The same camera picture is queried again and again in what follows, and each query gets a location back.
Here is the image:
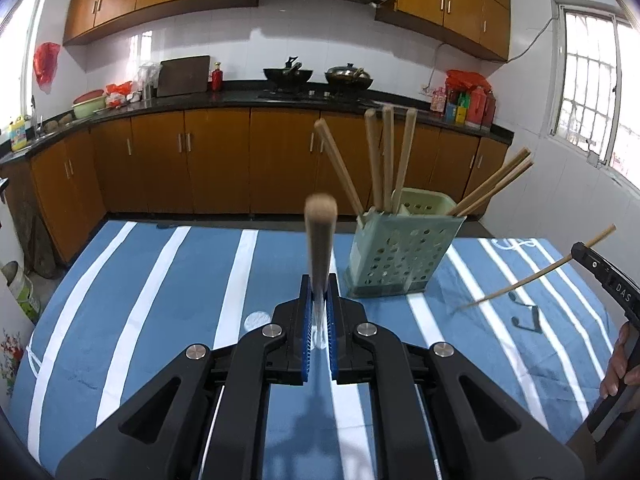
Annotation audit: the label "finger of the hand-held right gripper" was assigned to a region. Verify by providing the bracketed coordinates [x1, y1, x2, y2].
[571, 242, 612, 286]

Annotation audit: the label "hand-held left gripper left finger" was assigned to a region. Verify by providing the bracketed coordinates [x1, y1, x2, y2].
[55, 275, 314, 480]

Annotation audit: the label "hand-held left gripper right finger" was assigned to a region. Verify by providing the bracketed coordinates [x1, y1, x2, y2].
[326, 275, 585, 480]

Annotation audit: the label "wooden chopstick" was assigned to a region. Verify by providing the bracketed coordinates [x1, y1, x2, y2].
[460, 225, 617, 309]
[445, 147, 532, 216]
[381, 105, 396, 211]
[452, 159, 535, 217]
[391, 108, 418, 214]
[304, 192, 337, 351]
[314, 119, 365, 217]
[364, 108, 385, 211]

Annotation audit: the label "green perforated utensil holder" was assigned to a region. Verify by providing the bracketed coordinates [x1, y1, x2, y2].
[344, 187, 468, 300]

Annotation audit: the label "person's right hand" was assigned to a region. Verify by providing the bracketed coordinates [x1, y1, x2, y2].
[600, 321, 640, 400]

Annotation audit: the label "blue striped tablecloth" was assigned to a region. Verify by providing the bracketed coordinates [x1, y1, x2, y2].
[10, 219, 626, 480]

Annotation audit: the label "barred window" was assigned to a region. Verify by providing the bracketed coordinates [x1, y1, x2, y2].
[549, 0, 640, 173]

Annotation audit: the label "red canister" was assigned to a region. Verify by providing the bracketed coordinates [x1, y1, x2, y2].
[467, 85, 497, 129]

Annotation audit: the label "green and yellow boxes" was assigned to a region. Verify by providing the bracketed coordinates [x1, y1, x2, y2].
[445, 92, 471, 124]

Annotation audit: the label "wooden base cabinets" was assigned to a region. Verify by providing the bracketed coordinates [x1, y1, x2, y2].
[0, 105, 508, 278]

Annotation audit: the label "gas stove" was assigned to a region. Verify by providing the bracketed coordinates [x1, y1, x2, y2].
[257, 88, 367, 102]

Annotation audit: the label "black kitchen countertop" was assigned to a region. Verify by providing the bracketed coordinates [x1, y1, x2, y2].
[0, 77, 515, 166]

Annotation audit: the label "black wok with lid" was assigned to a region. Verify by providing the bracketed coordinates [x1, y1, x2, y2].
[325, 62, 375, 92]

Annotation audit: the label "white bucket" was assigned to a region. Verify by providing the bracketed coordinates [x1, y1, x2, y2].
[0, 260, 42, 323]

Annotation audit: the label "dark cutting board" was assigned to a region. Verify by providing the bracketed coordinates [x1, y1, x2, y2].
[156, 55, 211, 98]

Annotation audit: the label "white flower print appliance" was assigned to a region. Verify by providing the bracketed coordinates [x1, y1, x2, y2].
[0, 175, 37, 403]

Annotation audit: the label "clear plastic containers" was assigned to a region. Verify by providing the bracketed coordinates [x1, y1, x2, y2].
[137, 61, 162, 102]

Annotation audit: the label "red and white bags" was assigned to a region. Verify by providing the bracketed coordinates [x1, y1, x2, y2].
[105, 81, 141, 109]

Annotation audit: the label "green basin with red lid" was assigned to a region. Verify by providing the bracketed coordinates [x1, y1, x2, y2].
[72, 89, 109, 120]

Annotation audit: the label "metal faucet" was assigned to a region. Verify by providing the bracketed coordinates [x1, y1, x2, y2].
[30, 94, 45, 139]

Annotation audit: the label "yellow detergent bottle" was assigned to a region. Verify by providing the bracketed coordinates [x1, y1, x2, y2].
[10, 116, 30, 153]

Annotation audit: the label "red hanging plastic bag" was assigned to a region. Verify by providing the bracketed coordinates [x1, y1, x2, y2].
[33, 41, 61, 87]

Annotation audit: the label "bright side window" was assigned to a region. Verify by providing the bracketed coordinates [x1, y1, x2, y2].
[0, 0, 52, 133]

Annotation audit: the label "wall cable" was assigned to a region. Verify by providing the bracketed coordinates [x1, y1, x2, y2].
[420, 14, 557, 95]

